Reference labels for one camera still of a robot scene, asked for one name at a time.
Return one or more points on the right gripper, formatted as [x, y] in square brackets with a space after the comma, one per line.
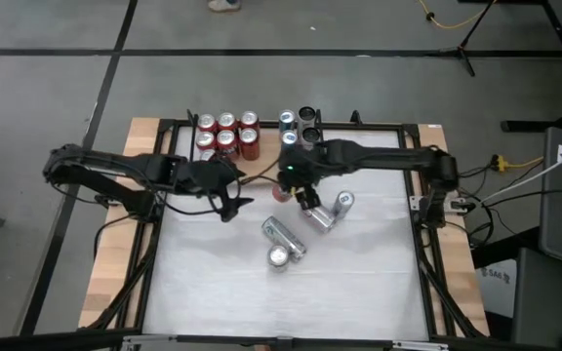
[305, 166]

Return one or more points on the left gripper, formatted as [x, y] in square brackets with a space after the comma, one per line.
[203, 175]

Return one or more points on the silver Diet Coke can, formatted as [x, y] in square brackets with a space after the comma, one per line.
[278, 255]
[321, 218]

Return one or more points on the red soda can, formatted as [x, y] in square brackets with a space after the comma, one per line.
[226, 120]
[280, 195]

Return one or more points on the slim blue silver can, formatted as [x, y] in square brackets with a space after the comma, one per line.
[289, 137]
[343, 204]
[287, 119]

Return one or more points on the red Fanta can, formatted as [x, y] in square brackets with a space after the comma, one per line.
[227, 142]
[208, 155]
[207, 122]
[206, 140]

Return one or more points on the red black Coca-Cola can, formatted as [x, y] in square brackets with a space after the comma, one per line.
[249, 118]

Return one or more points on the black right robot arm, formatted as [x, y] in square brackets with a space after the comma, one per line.
[383, 153]

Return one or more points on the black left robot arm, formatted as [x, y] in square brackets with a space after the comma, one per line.
[115, 166]

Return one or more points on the wooden shelf with black legs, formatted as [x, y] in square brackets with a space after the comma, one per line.
[266, 170]

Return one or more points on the person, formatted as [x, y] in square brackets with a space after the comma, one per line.
[223, 5]

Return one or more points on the white printed box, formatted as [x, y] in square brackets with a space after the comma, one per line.
[495, 292]

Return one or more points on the black tripod stand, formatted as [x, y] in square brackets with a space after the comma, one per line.
[464, 51]

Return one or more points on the black desk base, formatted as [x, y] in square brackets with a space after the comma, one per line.
[530, 126]

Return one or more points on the black frame clamp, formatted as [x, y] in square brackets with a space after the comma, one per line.
[355, 117]

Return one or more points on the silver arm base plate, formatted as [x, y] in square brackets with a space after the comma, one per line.
[415, 203]

